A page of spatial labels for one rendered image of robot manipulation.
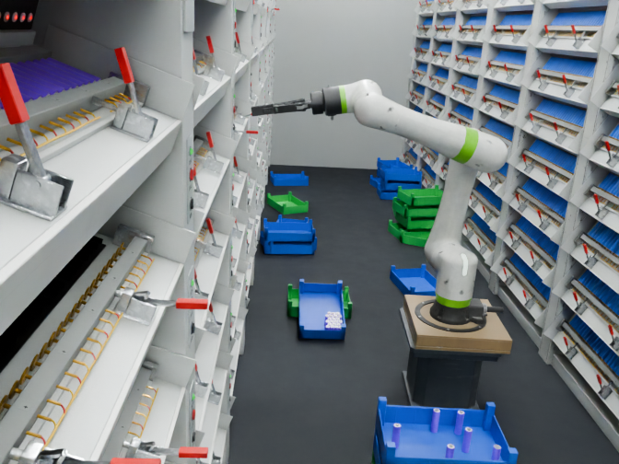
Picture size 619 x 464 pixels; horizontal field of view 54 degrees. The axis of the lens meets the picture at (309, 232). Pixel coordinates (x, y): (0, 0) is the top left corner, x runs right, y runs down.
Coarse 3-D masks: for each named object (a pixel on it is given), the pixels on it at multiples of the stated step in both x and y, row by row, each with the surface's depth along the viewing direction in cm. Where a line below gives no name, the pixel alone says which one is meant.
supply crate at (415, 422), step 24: (384, 408) 155; (408, 408) 157; (432, 408) 157; (384, 432) 155; (408, 432) 155; (480, 432) 157; (384, 456) 141; (408, 456) 139; (432, 456) 147; (456, 456) 148; (480, 456) 148; (504, 456) 146
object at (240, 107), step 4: (236, 100) 216; (240, 100) 216; (236, 104) 216; (240, 104) 216; (244, 104) 216; (248, 104) 216; (236, 108) 215; (240, 108) 217; (244, 108) 217; (248, 108) 217; (236, 112) 217; (240, 112) 217; (244, 112) 217; (248, 112) 217; (248, 116) 218; (236, 124) 198; (240, 124) 201; (244, 124) 204; (236, 128) 192; (240, 128) 195; (244, 128) 218; (236, 136) 160; (240, 136) 199; (236, 140) 160
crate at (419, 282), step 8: (424, 264) 335; (392, 272) 329; (400, 272) 334; (408, 272) 335; (416, 272) 337; (424, 272) 336; (392, 280) 329; (400, 280) 319; (408, 280) 332; (416, 280) 333; (424, 280) 334; (432, 280) 326; (400, 288) 319; (408, 288) 309; (416, 288) 322; (424, 288) 323; (432, 288) 324
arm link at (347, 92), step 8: (360, 80) 200; (368, 80) 198; (344, 88) 198; (352, 88) 197; (360, 88) 194; (376, 88) 194; (344, 96) 197; (352, 96) 196; (344, 104) 197; (352, 104) 196; (344, 112) 200; (352, 112) 202
